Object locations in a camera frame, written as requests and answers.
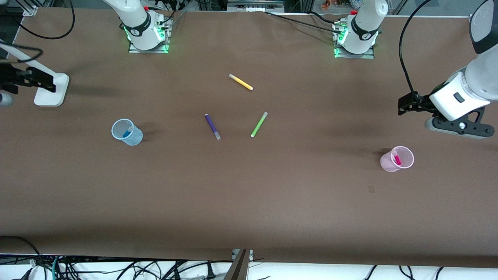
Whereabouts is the black cable on table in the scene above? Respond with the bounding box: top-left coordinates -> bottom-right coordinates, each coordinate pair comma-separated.
265,11 -> 339,32

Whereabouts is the grey power strip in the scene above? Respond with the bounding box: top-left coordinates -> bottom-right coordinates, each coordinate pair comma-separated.
228,0 -> 285,11

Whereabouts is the translucent pink plastic cup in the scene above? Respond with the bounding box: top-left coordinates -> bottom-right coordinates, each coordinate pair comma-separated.
380,146 -> 415,173

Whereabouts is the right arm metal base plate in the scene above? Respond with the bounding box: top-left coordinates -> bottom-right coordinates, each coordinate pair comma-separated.
128,14 -> 174,54

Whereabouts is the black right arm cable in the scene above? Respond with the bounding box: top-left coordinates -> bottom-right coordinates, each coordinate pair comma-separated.
0,0 -> 75,63

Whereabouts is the wooden beam under table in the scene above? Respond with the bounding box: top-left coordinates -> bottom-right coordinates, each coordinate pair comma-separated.
224,249 -> 251,280

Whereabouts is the purple marker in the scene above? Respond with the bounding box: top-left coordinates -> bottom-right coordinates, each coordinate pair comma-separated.
205,114 -> 221,140

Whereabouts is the green marker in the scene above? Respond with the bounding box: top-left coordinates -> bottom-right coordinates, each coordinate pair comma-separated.
250,112 -> 268,138

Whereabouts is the yellow marker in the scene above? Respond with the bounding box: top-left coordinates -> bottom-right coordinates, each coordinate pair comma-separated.
229,73 -> 254,91

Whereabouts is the translucent blue plastic cup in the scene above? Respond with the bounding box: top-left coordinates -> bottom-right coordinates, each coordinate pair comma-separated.
111,118 -> 144,147

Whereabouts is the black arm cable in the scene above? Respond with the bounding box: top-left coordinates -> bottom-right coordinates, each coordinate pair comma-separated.
399,0 -> 432,98
0,0 -> 75,63

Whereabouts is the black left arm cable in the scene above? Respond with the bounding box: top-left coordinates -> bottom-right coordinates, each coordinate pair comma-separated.
399,0 -> 432,98

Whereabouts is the white desk lamp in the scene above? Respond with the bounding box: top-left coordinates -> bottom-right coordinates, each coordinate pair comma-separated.
0,39 -> 70,107

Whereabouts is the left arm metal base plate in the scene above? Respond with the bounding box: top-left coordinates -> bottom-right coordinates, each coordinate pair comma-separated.
334,21 -> 375,59

